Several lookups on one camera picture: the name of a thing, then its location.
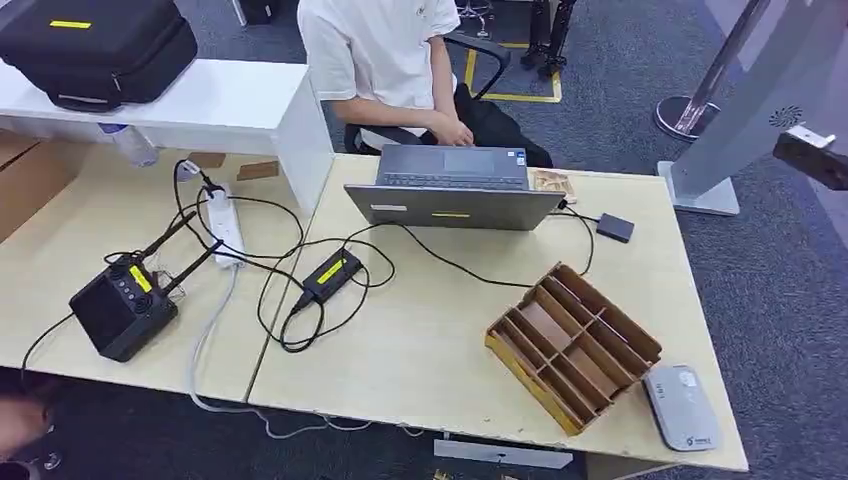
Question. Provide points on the person's right hand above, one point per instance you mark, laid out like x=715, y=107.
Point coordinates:
x=452, y=131

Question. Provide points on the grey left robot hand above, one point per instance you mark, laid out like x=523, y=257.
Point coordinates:
x=20, y=427

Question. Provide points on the wooden card box with dividers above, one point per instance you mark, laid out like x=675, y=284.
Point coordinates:
x=573, y=351

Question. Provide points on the grey laptop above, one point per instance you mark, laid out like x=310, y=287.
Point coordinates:
x=457, y=206

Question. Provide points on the person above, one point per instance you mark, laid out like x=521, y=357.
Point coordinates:
x=378, y=53

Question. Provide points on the black stand legs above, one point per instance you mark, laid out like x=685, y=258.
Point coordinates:
x=550, y=40

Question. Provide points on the black controller with antennas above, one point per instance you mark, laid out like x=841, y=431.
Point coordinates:
x=119, y=314

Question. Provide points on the black power adapter, yellow label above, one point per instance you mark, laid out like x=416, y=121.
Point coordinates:
x=331, y=275

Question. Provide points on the small black hub box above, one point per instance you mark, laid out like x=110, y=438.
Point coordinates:
x=615, y=228

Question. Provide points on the black cabinet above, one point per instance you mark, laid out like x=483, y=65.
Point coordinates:
x=258, y=10

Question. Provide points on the chrome pole with round base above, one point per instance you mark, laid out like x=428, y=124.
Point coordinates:
x=686, y=119

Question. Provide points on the white desk shelf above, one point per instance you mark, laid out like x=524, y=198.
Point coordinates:
x=218, y=96

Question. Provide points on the brown cardboard box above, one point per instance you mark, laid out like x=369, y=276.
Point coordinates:
x=26, y=182

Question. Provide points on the white power strip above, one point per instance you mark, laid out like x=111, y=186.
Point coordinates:
x=225, y=228

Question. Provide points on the clear plastic water bottle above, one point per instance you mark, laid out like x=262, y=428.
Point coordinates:
x=136, y=147

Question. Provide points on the grey kiosk stand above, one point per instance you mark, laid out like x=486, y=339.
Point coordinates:
x=762, y=99

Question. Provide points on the white desk crossbar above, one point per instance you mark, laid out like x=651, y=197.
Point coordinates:
x=503, y=454

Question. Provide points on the flat grey router device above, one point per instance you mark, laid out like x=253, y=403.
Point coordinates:
x=682, y=407

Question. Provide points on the black carry case, yellow label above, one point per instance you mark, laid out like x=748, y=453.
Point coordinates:
x=99, y=52

